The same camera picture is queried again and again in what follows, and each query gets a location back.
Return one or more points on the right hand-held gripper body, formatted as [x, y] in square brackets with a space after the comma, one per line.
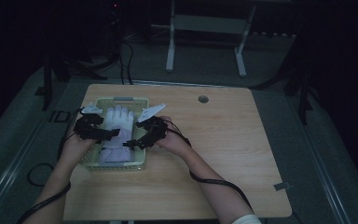
[158, 129]

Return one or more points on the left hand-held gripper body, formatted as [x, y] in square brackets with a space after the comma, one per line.
[88, 127]

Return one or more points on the purple glove white back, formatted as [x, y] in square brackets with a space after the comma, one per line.
[119, 119]

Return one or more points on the pale yellow plastic basket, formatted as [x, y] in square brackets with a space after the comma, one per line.
[118, 167]

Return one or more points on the person's right hand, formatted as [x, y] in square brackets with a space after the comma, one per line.
[175, 141]

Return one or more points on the person's left hand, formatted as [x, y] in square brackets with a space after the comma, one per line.
[74, 152]

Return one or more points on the black tripod stand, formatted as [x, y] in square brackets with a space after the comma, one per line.
[303, 93]
[54, 70]

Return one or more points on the white metal stand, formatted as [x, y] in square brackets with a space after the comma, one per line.
[209, 23]

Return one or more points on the white sleeve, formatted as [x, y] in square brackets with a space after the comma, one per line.
[248, 220]

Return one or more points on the grey tape piece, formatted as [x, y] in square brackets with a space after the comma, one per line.
[282, 186]

